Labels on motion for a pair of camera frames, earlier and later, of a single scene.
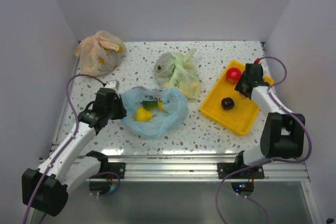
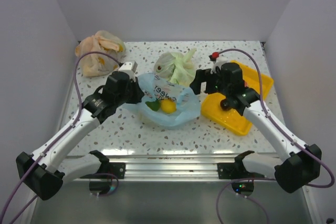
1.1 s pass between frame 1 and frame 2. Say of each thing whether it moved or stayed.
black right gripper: moved
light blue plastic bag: moved
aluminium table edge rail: stayed
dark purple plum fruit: stayed
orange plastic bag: stayed
